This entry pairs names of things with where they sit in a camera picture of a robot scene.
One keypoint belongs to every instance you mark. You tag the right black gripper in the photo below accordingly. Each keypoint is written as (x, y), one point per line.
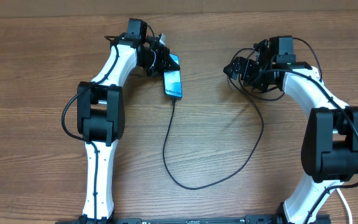
(242, 69)

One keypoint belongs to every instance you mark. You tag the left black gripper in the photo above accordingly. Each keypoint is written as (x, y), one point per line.
(165, 59)

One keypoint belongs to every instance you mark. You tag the blue screen smartphone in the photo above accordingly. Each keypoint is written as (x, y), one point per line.
(172, 84)

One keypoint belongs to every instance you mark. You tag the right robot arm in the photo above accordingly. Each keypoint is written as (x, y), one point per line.
(329, 152)

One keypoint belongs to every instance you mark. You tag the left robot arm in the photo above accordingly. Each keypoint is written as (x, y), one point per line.
(100, 108)

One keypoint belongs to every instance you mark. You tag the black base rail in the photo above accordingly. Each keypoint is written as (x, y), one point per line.
(191, 220)

